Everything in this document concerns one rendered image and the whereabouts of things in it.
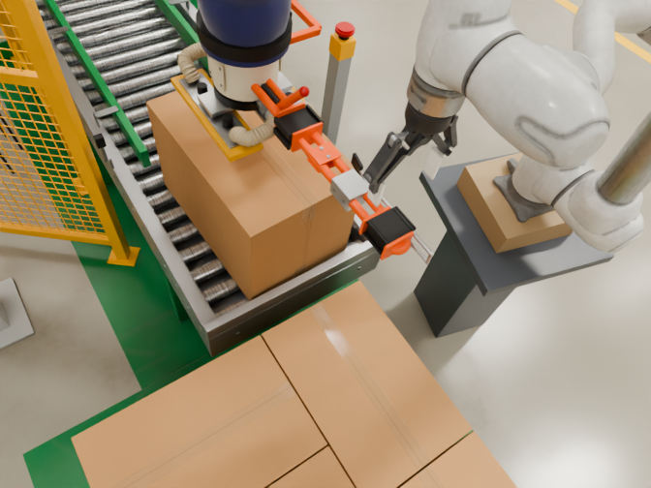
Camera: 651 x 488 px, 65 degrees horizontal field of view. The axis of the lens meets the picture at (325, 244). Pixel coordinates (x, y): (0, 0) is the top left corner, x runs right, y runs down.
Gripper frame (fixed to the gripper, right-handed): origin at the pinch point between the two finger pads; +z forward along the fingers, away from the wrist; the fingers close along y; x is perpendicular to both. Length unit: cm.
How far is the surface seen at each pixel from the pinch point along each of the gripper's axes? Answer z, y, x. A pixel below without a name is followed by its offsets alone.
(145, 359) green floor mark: 136, 55, -51
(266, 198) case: 41, 8, -37
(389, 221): 11.9, 0.0, 0.2
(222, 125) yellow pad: 25, 12, -52
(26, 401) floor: 136, 99, -59
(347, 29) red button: 32, -49, -81
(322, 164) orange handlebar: 12.8, 3.3, -20.4
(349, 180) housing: 12.7, 0.8, -13.4
